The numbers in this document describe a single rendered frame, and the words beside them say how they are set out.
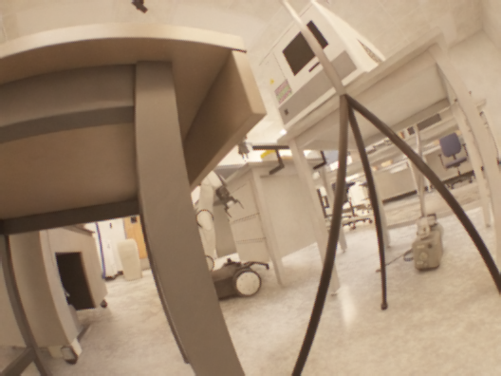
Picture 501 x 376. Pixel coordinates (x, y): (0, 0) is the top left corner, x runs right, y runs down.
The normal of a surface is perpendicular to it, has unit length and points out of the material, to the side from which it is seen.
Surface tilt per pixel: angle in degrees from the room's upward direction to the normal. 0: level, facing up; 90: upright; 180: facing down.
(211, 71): 180
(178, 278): 90
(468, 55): 90
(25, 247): 90
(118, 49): 180
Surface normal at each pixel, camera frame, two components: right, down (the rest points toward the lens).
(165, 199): 0.48, -0.27
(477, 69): -0.84, 0.13
